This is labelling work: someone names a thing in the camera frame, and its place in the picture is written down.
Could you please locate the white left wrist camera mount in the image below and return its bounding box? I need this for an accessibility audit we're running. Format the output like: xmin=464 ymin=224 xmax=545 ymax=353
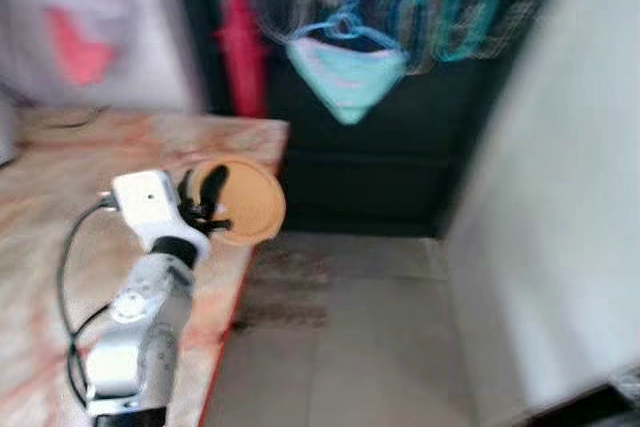
xmin=110 ymin=169 xmax=187 ymax=250

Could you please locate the jar with brown lid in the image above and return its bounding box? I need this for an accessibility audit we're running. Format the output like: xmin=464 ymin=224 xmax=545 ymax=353
xmin=188 ymin=156 xmax=288 ymax=247

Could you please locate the white cloth with red patch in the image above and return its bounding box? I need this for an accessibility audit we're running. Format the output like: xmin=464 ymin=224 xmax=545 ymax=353
xmin=0 ymin=0 xmax=206 ymax=114

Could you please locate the white fridge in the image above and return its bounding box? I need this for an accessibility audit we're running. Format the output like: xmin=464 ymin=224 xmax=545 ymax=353
xmin=443 ymin=0 xmax=640 ymax=426

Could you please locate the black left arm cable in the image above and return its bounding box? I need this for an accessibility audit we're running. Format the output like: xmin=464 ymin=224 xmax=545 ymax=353
xmin=56 ymin=197 xmax=119 ymax=410

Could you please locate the black door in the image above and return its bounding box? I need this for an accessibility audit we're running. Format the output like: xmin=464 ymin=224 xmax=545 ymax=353
xmin=168 ymin=0 xmax=573 ymax=240

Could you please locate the cyan cloth on hanger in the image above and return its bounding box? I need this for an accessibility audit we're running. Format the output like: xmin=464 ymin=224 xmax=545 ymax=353
xmin=286 ymin=11 xmax=410 ymax=127

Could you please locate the red hanging item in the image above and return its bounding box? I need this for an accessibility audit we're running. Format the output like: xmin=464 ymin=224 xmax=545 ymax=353
xmin=214 ymin=0 xmax=270 ymax=119

